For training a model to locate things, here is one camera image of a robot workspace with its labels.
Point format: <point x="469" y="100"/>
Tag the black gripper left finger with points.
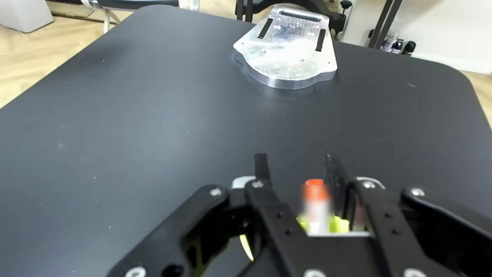
<point x="267" y="220"/>

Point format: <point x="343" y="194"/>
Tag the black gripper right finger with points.
<point x="405" y="231"/>

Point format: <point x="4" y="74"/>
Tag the red marker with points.
<point x="317" y="205"/>

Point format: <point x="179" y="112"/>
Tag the silver metal mounting plate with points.
<point x="287" y="51"/>

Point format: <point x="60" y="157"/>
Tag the black tripod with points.
<point x="385" y="23"/>

